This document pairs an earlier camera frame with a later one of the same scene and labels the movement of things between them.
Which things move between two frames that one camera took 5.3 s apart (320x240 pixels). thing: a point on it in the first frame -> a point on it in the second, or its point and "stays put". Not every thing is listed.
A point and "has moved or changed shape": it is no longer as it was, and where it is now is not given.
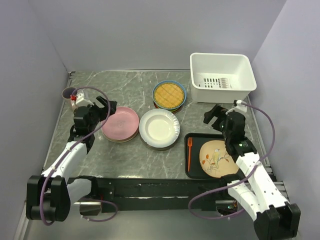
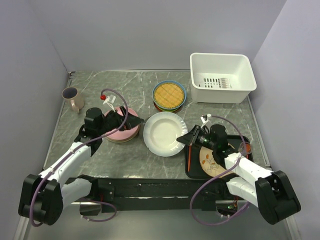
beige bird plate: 215,160 stays put
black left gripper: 103,110 -> 133,121
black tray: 193,144 stays put
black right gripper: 217,111 -> 187,138
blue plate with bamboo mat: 169,94 stays put
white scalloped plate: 159,128 has moved or changed shape
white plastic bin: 220,78 stays put
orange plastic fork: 189,141 stays put
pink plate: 122,126 stays put
